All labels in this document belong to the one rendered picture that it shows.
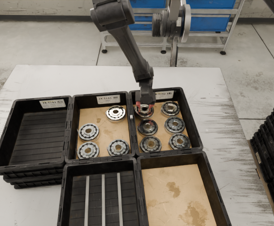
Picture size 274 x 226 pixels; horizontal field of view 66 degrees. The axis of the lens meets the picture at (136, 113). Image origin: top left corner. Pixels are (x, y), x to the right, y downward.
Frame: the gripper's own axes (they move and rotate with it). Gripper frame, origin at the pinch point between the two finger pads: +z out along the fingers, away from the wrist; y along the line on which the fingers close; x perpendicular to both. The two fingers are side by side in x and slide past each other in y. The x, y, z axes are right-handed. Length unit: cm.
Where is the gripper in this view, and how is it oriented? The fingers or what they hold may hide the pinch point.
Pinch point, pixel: (144, 107)
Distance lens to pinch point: 112.9
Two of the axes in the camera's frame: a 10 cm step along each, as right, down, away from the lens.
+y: 10.0, 0.2, 0.2
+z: -0.2, 6.3, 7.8
